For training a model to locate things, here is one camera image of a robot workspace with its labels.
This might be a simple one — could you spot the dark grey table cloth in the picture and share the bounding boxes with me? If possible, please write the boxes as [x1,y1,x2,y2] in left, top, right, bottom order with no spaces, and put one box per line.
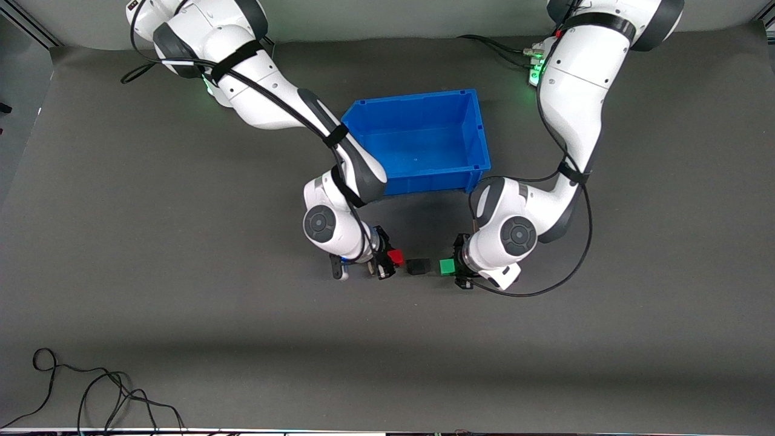
[0,21,775,432]

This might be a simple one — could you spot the blue plastic storage bin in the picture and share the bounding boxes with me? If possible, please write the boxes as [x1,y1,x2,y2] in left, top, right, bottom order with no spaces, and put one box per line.
[341,88,492,196]

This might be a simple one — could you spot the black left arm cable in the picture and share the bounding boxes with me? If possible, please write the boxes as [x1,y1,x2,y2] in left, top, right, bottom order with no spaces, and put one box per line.
[468,0,592,298]

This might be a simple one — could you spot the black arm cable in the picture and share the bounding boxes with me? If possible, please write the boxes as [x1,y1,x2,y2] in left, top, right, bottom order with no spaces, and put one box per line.
[468,0,592,298]
[120,0,375,262]

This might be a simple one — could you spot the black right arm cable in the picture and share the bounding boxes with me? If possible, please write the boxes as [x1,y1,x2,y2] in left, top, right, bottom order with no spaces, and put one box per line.
[120,0,375,262]

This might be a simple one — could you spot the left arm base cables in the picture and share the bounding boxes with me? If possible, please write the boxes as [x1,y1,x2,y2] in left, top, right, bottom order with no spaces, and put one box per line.
[457,35,544,68]

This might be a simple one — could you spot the loose thin black cable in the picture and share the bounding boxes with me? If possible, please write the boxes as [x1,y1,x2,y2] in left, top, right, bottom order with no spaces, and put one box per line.
[0,348,185,434]

